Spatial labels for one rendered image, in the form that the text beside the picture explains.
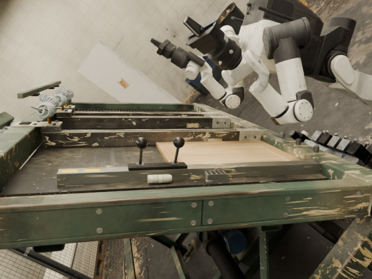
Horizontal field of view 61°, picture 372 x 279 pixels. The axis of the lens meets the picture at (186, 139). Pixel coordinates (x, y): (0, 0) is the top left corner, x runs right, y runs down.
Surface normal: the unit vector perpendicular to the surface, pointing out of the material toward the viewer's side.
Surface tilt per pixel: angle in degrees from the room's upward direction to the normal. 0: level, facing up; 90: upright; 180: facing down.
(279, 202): 90
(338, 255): 0
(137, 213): 90
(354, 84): 90
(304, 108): 90
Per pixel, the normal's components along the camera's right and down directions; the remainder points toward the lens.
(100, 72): 0.18, 0.29
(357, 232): -0.77, -0.55
